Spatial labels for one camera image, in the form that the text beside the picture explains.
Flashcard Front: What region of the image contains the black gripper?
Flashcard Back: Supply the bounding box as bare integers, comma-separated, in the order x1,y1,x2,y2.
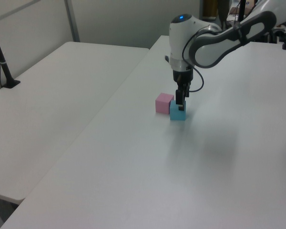
173,69,194,111

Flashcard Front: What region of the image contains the blue cube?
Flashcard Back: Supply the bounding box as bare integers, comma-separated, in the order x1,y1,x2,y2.
169,100,188,121

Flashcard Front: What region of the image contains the pink cube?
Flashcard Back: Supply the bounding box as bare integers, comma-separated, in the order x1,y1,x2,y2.
155,93,175,115

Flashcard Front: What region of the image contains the cardboard box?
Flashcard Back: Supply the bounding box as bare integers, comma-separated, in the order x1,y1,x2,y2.
229,0,259,17

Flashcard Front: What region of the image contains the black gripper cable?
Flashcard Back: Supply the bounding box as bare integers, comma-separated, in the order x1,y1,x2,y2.
182,23,244,93

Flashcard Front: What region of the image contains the black camera stand pole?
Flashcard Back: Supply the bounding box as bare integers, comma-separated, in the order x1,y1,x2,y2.
0,19,21,89

